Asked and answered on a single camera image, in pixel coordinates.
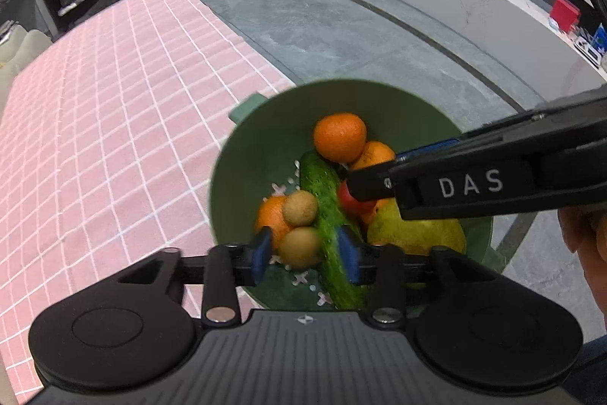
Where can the red box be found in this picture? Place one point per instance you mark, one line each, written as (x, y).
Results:
(565, 15)

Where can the small red fruit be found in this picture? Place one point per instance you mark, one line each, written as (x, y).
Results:
(353, 205)

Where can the blue box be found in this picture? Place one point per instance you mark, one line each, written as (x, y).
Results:
(599, 39)

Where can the pink checked tablecloth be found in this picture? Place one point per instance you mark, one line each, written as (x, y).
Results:
(118, 149)

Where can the beige sofa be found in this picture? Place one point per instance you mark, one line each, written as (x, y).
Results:
(19, 54)

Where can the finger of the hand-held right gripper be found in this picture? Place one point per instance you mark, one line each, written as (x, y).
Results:
(474, 134)
(469, 186)

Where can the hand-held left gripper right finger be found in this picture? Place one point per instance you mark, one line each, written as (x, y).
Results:
(348, 255)

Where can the green cucumber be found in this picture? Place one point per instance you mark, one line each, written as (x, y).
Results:
(327, 205)

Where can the small brown kiwi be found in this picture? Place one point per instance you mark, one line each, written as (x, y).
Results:
(300, 207)
(299, 247)

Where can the orange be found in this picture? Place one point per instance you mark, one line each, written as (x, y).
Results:
(339, 137)
(270, 219)
(379, 154)

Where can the person's right hand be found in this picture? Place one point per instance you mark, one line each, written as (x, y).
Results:
(585, 253)

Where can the green yellow pear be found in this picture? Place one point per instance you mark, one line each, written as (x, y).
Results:
(427, 235)

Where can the green bowl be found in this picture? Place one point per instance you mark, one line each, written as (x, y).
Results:
(246, 167)

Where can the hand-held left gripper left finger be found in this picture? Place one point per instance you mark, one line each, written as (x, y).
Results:
(262, 251)

